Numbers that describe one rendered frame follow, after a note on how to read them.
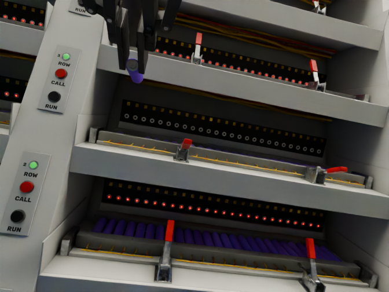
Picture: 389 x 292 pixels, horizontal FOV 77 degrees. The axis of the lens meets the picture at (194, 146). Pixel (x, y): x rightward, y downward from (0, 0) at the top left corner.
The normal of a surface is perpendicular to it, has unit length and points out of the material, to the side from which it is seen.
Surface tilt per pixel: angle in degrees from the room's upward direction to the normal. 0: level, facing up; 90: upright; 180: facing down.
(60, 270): 20
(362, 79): 90
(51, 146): 90
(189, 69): 111
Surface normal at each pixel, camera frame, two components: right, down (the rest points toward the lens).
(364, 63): -0.98, -0.17
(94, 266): 0.18, -0.98
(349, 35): 0.11, 0.13
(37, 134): 0.17, -0.22
